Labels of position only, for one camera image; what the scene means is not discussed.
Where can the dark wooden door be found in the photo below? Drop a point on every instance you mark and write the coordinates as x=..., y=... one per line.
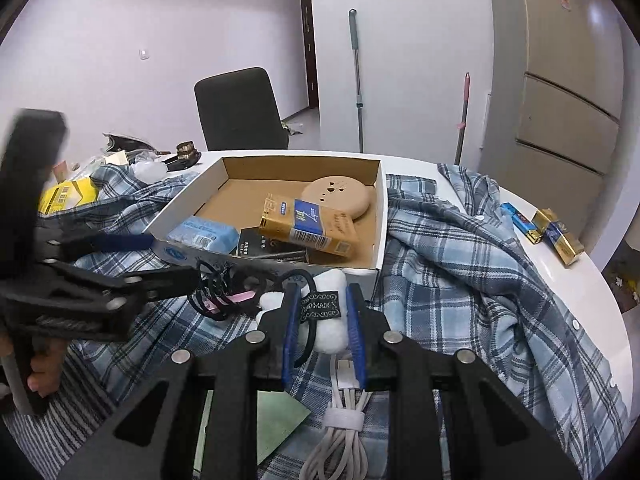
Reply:
x=310, y=50

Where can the dark office chair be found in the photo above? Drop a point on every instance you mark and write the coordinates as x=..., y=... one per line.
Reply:
x=235, y=110

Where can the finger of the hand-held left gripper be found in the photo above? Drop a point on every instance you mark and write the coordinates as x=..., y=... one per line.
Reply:
x=150, y=282
x=125, y=241

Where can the green paper card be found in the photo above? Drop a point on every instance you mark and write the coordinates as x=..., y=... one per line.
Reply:
x=280, y=420

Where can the round beige compact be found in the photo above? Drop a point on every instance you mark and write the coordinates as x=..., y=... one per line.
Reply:
x=340, y=195

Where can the clear plastic bag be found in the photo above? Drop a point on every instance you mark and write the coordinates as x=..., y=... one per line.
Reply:
x=149, y=170

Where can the gold refrigerator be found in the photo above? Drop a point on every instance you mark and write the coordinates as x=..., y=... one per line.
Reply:
x=560, y=110

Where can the cardboard box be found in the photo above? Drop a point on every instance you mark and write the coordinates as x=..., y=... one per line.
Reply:
x=235, y=200

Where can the small gold packet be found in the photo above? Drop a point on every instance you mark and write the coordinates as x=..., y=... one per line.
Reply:
x=532, y=236

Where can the yellow box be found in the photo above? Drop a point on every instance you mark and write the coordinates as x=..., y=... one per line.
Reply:
x=65, y=197

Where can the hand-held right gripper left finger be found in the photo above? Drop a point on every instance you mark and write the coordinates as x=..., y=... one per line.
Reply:
x=288, y=340

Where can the grey striped cloth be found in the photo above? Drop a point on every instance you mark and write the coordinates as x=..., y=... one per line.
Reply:
x=65, y=440

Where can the blue lighter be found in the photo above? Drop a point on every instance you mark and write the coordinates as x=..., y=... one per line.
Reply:
x=515, y=217

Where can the blue tissue pack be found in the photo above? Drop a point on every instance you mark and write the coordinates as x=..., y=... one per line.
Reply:
x=200, y=232

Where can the white wall switch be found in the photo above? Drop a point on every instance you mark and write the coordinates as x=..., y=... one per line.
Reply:
x=144, y=54

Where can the gold blue cigarette pack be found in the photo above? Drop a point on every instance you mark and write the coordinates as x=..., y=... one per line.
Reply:
x=300, y=220

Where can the dark crumpled bag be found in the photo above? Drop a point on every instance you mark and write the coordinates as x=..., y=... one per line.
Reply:
x=130, y=142

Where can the person's left hand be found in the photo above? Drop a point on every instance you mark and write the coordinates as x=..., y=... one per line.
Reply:
x=46, y=372

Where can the blue plaid shirt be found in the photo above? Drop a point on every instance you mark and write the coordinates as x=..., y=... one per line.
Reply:
x=450, y=285

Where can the black cigarette box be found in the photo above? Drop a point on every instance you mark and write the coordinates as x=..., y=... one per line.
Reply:
x=260, y=242

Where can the mop with green grip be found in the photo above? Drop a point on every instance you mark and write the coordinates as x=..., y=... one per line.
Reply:
x=356, y=60

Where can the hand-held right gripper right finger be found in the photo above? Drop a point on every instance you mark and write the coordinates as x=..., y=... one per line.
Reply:
x=356, y=340

